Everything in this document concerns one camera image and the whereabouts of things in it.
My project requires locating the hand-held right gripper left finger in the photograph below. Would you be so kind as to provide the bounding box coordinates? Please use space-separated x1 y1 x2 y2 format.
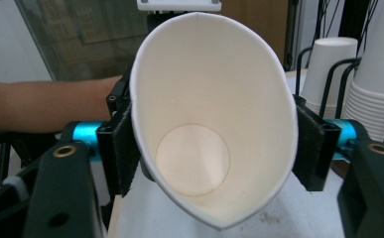
72 100 142 198

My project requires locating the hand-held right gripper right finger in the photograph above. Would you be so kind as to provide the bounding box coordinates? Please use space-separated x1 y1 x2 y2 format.
291 94 358 192

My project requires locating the single white paper cup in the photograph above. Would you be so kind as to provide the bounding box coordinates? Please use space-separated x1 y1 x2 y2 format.
128 11 300 231

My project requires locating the stack of white paper cups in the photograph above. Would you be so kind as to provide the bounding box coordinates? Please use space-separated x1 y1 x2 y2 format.
301 36 359 121
340 0 384 152

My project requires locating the white table mat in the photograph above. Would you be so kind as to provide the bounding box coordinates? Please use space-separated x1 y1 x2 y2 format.
114 163 347 238

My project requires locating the brown wooden board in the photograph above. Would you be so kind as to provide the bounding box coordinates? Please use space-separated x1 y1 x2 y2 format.
220 0 292 68

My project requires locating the glass panel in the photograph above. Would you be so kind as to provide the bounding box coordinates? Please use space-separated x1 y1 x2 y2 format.
14 0 152 82

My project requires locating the black upright post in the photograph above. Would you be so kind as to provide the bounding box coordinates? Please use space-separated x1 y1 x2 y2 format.
286 0 302 72

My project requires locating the black frame with cable bundle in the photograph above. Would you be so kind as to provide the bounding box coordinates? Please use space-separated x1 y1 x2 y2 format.
315 0 379 40

